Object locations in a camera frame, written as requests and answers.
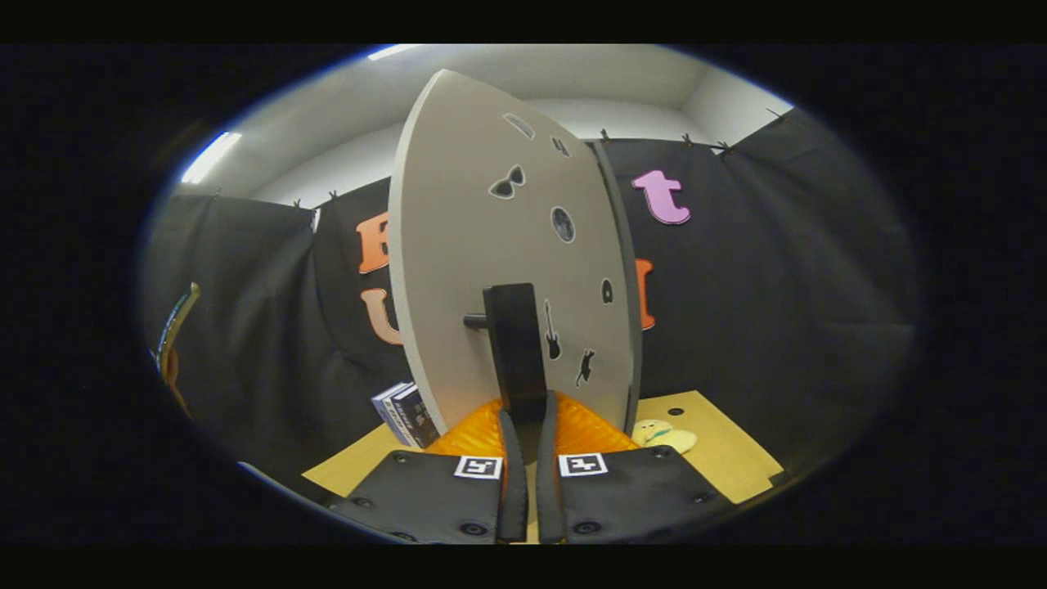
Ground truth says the black backdrop cloth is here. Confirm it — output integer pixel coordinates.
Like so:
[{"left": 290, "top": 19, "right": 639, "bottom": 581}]
[{"left": 139, "top": 106, "right": 921, "bottom": 492}]

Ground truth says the black door handle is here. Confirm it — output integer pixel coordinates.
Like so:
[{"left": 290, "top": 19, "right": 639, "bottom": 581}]
[{"left": 463, "top": 282, "right": 549, "bottom": 426}]

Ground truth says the yellow plush toy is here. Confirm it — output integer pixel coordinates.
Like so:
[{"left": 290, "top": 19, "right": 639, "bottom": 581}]
[{"left": 631, "top": 419, "right": 699, "bottom": 456}]

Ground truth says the grey cabinet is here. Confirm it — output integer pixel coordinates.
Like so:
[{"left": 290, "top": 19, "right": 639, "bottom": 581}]
[{"left": 587, "top": 139, "right": 647, "bottom": 430}]

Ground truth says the dark blue book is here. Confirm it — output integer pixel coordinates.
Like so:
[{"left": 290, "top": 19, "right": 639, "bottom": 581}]
[
  {"left": 393, "top": 382, "right": 440, "bottom": 450},
  {"left": 372, "top": 384, "right": 407, "bottom": 443},
  {"left": 380, "top": 383, "right": 420, "bottom": 447}
]

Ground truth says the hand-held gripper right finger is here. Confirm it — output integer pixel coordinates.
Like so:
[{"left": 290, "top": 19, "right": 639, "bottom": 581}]
[{"left": 536, "top": 391, "right": 737, "bottom": 545}]

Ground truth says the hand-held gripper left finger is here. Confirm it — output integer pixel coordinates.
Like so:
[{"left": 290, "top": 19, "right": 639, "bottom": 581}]
[{"left": 327, "top": 397, "right": 530, "bottom": 545}]

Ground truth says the white cabinet door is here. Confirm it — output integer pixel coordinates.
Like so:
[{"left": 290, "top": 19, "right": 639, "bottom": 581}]
[{"left": 387, "top": 69, "right": 645, "bottom": 436}]

